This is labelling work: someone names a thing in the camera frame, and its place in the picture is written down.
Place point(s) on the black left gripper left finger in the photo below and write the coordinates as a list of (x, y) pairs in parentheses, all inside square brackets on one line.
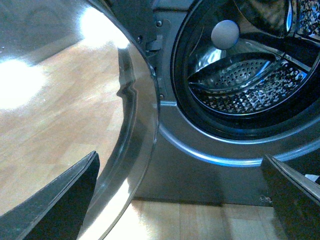
[(58, 210)]

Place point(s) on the grey round knob in drum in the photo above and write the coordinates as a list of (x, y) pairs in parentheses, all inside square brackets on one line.
[(225, 34)]

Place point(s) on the dark grey washing machine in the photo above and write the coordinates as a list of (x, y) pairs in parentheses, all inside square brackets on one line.
[(221, 111)]

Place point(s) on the round washing machine door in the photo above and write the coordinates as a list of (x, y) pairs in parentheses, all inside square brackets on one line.
[(73, 81)]

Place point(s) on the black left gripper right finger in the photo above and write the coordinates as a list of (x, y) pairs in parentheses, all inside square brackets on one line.
[(295, 199)]

